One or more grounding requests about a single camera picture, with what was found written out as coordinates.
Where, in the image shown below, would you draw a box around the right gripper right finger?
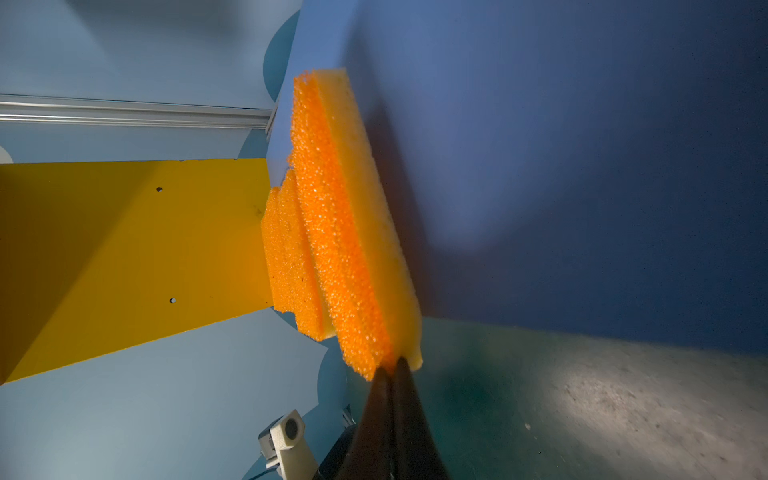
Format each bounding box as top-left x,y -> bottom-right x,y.
392,358 -> 449,480

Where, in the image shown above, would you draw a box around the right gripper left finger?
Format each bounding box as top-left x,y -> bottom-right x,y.
336,368 -> 393,480

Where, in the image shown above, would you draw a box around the orange sponge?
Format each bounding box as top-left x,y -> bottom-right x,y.
261,169 -> 336,341
291,68 -> 423,380

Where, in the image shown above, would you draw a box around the yellow shelf with pink and blue boards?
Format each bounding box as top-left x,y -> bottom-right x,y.
1,1 -> 767,381

